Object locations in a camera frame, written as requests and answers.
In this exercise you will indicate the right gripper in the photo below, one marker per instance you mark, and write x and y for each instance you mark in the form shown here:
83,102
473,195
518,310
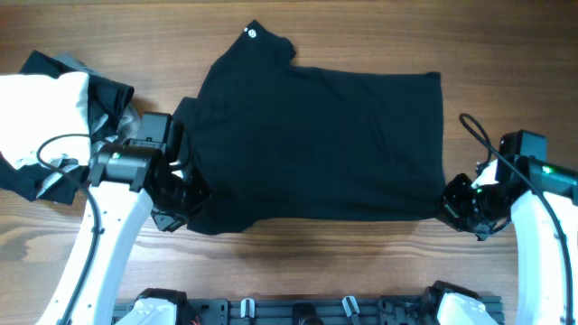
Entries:
449,208

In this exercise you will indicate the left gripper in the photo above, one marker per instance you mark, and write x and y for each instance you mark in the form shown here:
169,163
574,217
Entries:
168,220

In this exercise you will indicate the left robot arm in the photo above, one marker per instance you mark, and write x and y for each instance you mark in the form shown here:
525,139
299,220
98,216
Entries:
128,183

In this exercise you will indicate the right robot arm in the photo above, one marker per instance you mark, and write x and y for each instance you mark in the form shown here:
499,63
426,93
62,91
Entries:
539,199

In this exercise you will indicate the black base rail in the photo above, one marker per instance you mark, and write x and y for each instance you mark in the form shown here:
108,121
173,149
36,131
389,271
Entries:
386,310

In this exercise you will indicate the black t-shirt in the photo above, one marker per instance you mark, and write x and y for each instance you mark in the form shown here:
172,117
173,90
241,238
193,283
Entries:
276,140

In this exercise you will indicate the black folded garment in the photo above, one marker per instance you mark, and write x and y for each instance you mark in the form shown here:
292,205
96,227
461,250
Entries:
24,180

